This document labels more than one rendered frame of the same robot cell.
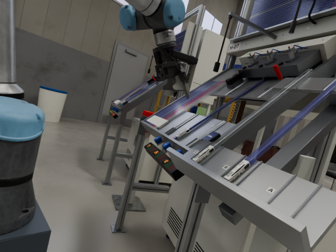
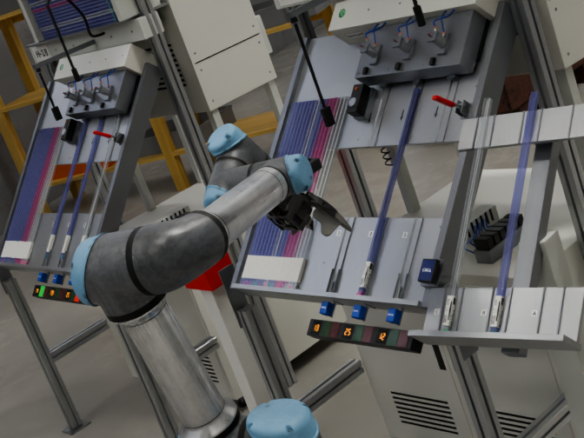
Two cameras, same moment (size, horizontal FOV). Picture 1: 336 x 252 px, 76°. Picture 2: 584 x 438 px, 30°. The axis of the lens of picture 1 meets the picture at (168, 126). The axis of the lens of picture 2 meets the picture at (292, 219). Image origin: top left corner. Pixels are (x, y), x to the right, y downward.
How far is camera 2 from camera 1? 1.63 m
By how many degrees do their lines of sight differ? 17
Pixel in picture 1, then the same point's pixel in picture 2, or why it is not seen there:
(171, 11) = (303, 182)
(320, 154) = (569, 160)
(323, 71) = (500, 45)
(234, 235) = (533, 355)
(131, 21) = not seen: hidden behind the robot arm
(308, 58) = (468, 38)
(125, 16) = not seen: hidden behind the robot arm
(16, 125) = (310, 424)
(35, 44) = not seen: outside the picture
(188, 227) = (475, 394)
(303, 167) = (550, 252)
